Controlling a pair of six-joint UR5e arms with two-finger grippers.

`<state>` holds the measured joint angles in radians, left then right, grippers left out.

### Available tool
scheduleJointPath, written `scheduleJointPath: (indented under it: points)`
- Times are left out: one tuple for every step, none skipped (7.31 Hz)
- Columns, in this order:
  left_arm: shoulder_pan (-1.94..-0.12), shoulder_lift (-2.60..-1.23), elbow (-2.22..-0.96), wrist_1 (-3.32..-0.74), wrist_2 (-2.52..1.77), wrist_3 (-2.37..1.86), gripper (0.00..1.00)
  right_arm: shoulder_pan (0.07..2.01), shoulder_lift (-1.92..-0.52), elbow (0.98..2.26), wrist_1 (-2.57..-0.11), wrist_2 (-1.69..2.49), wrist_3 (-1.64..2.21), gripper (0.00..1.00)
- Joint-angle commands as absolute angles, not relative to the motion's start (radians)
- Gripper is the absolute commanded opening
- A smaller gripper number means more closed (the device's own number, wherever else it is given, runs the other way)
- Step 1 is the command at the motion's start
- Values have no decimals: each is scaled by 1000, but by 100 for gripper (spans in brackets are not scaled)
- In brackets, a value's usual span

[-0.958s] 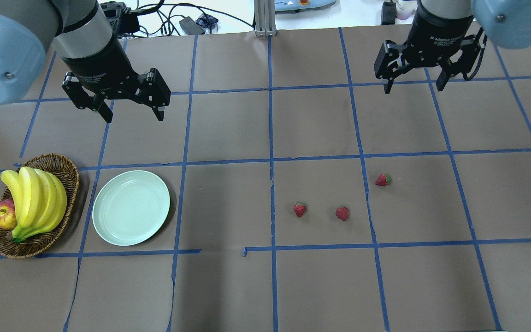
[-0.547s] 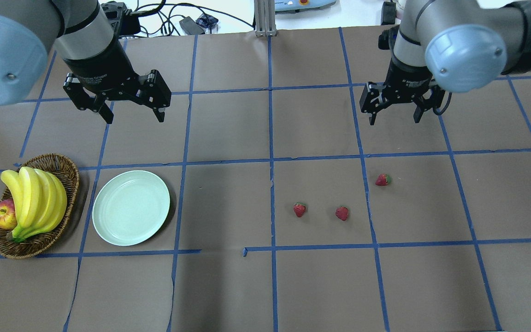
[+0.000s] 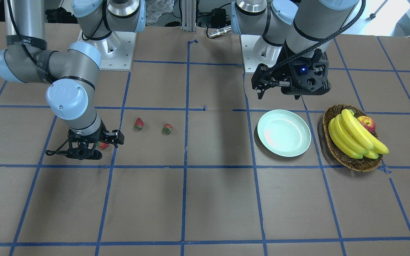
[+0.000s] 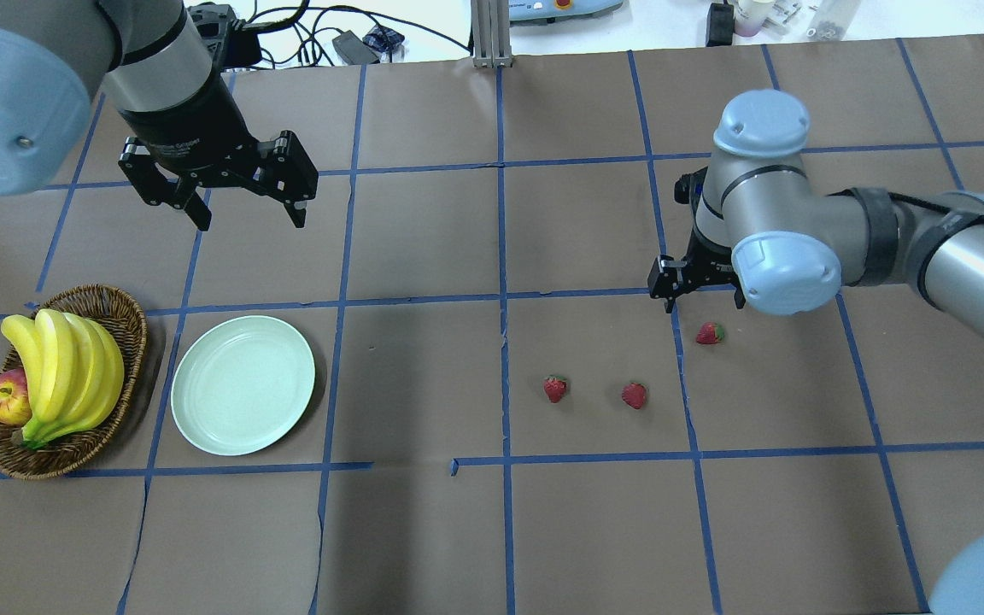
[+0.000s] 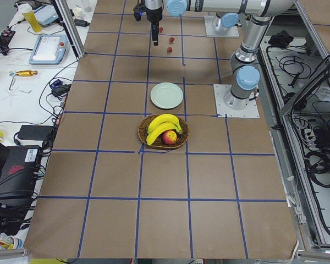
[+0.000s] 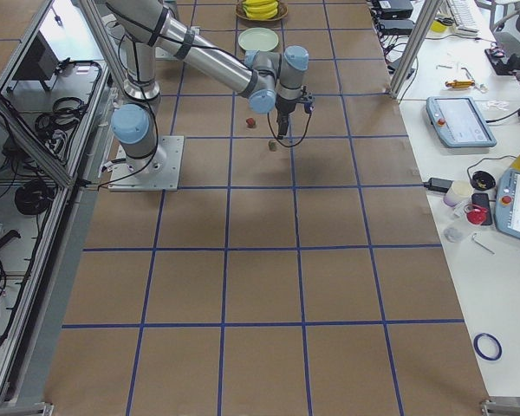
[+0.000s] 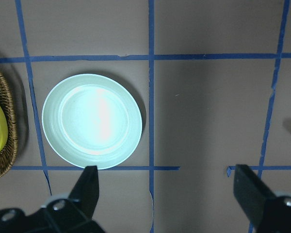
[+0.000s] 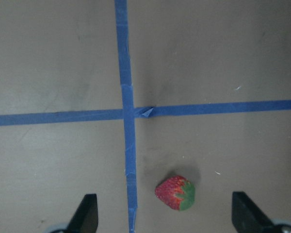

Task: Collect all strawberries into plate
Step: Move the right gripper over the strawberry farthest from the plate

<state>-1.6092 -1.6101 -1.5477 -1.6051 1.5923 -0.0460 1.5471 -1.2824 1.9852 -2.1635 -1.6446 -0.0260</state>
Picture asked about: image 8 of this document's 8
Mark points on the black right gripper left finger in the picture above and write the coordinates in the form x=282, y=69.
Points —
x=85, y=219

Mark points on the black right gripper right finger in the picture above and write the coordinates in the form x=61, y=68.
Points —
x=248, y=218

